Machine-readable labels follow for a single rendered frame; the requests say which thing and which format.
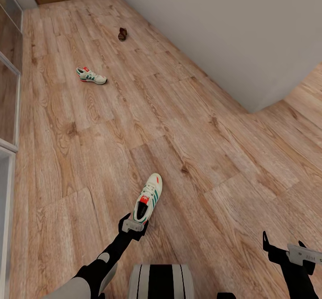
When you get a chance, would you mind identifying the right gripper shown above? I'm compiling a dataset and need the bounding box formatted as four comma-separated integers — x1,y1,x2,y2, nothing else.
263,231,315,286

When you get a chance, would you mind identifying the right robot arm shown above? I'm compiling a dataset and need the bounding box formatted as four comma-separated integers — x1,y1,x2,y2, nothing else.
263,231,322,299

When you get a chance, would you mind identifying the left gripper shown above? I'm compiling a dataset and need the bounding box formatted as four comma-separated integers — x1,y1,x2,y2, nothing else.
115,213,149,249

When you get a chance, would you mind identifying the sandal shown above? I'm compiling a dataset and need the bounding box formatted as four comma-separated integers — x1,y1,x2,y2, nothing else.
118,27,127,40

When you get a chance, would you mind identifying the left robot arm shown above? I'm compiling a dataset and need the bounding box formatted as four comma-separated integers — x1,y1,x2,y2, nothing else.
41,213,149,299

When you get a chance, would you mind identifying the gym shoe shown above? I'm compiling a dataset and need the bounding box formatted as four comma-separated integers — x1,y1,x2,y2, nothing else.
76,67,107,85
133,173,162,225

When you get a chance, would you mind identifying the robot trunk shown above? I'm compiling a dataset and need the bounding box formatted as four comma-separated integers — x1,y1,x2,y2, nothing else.
127,265,195,299

